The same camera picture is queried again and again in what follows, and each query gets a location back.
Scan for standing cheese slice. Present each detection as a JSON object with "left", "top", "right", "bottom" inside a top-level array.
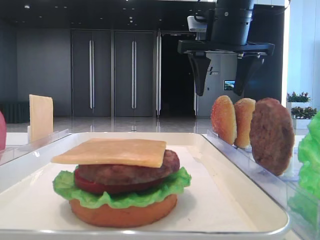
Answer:
[{"left": 29, "top": 94, "right": 54, "bottom": 142}]

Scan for standing meat patty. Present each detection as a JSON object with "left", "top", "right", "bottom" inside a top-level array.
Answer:
[{"left": 249, "top": 97, "right": 295, "bottom": 176}]

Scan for lettuce on burger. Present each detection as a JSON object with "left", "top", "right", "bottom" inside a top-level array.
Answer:
[{"left": 52, "top": 167, "right": 192, "bottom": 209}]

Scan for clear long rail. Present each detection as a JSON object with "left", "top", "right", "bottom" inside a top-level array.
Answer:
[
  {"left": 0, "top": 129, "right": 70, "bottom": 166},
  {"left": 206, "top": 130, "right": 320, "bottom": 240}
]

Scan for spare burger bun right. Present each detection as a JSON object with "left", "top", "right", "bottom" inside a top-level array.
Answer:
[{"left": 234, "top": 98, "right": 256, "bottom": 149}]

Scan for dark double doors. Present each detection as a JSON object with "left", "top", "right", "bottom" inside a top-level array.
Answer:
[{"left": 71, "top": 30, "right": 156, "bottom": 117}]

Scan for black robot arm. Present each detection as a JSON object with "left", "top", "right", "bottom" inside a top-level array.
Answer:
[{"left": 177, "top": 0, "right": 275, "bottom": 96}]

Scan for cheese slice on burger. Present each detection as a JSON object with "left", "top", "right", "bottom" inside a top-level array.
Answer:
[{"left": 51, "top": 138, "right": 167, "bottom": 168}]

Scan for standing green lettuce leaf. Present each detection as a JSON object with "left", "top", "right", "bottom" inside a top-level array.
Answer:
[{"left": 288, "top": 113, "right": 320, "bottom": 224}]

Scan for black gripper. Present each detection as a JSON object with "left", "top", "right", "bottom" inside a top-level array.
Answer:
[{"left": 177, "top": 4, "right": 275, "bottom": 96}]

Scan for clear long rail left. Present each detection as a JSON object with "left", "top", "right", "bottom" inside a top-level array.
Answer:
[{"left": 0, "top": 129, "right": 70, "bottom": 166}]

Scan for potted plants planter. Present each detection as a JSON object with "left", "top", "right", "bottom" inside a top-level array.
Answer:
[{"left": 286, "top": 92, "right": 318, "bottom": 130}]

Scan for tomato slice on burger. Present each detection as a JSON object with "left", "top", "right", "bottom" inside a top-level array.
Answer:
[{"left": 74, "top": 169, "right": 163, "bottom": 195}]

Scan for meat patty on burger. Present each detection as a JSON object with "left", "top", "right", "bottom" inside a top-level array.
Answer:
[{"left": 75, "top": 150, "right": 180, "bottom": 185}]

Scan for standing red tomato slice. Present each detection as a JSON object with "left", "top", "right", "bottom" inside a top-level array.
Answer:
[{"left": 0, "top": 112, "right": 7, "bottom": 151}]

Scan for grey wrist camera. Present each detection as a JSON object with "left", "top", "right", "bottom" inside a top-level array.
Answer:
[{"left": 187, "top": 15, "right": 209, "bottom": 33}]

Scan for wall display screen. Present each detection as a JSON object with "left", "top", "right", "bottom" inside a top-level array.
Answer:
[{"left": 223, "top": 80, "right": 235, "bottom": 91}]

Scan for white metal tray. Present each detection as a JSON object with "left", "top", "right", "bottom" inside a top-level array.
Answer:
[{"left": 0, "top": 132, "right": 290, "bottom": 240}]

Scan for clear long rail right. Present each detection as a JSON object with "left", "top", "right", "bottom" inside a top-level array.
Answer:
[{"left": 206, "top": 130, "right": 320, "bottom": 240}]

